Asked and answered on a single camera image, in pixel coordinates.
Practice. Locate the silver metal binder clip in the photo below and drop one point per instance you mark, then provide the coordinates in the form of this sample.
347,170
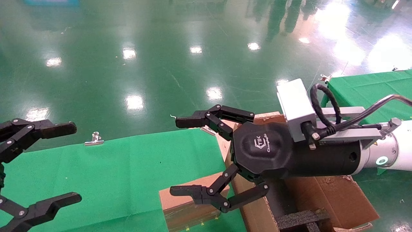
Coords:
395,68
207,130
94,141
325,78

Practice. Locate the small brown cardboard box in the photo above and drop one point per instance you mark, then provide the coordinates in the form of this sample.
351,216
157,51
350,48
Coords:
183,209

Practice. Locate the large green table cloth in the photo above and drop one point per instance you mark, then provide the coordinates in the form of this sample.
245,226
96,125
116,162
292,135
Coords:
128,174

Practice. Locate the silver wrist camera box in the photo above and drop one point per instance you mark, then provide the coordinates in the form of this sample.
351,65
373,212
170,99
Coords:
294,103

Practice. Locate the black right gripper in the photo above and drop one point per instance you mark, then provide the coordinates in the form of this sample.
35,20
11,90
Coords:
267,151

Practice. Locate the black foam strip insert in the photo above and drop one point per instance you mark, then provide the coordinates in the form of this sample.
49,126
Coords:
299,219

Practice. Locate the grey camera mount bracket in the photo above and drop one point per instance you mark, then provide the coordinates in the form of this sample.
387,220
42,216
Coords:
351,132

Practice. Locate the small green table cloth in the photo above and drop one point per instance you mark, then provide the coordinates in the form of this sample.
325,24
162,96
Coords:
360,90

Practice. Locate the large open cardboard carton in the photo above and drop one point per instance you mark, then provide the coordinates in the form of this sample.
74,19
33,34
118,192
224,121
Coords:
334,199

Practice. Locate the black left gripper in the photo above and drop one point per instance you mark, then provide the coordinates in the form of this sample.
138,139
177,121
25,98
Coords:
1,175

